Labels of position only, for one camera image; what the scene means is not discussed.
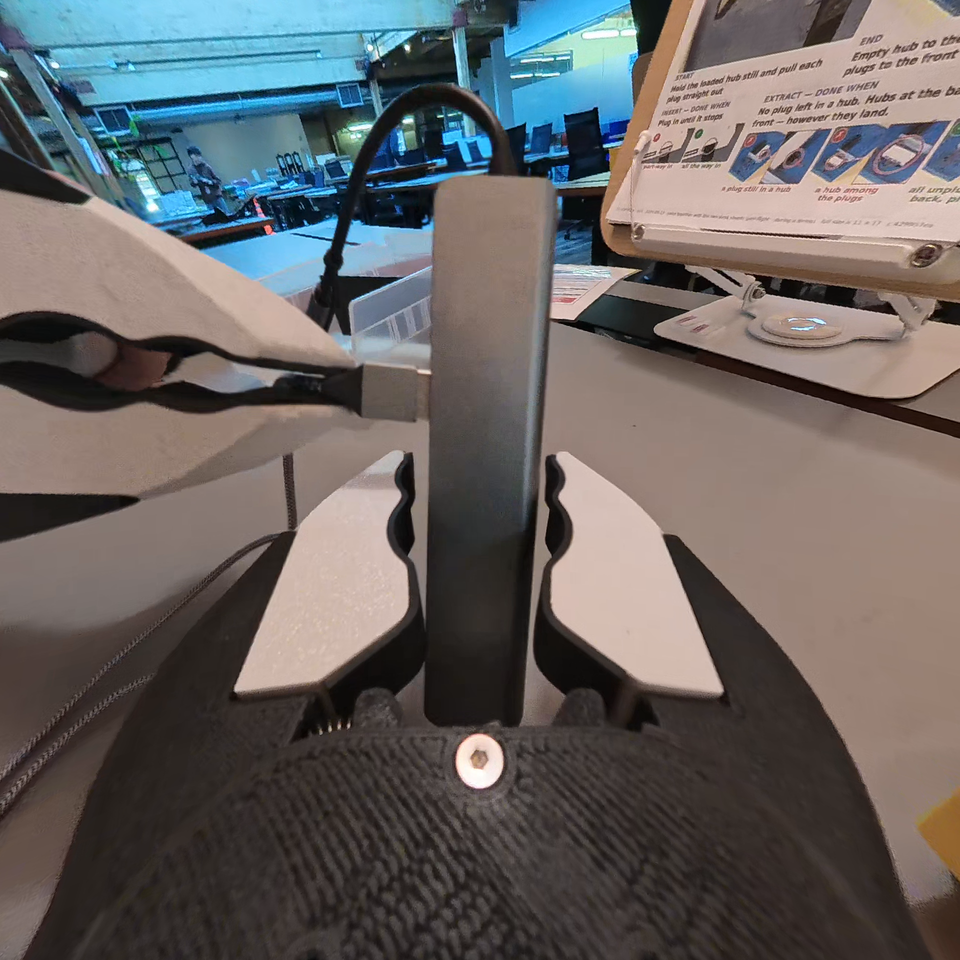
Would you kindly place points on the clear plastic tray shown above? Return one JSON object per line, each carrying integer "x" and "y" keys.
{"x": 390, "y": 315}

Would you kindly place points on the yellow plastic bin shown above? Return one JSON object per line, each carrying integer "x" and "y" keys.
{"x": 941, "y": 832}

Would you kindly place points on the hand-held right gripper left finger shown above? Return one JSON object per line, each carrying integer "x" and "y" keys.
{"x": 330, "y": 600}

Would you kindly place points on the grey usb hub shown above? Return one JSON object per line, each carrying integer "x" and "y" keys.
{"x": 487, "y": 375}

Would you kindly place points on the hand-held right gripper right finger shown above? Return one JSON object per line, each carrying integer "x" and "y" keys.
{"x": 622, "y": 600}

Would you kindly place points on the paper with red label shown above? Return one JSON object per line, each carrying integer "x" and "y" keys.
{"x": 589, "y": 289}

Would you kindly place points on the printed instruction sheet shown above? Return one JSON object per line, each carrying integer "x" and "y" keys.
{"x": 787, "y": 112}

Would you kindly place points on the black office chair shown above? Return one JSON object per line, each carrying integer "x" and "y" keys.
{"x": 583, "y": 139}

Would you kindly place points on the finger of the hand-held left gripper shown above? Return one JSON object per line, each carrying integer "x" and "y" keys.
{"x": 150, "y": 277}
{"x": 112, "y": 450}

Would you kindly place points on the person's left hand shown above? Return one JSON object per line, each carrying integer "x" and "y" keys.
{"x": 139, "y": 367}

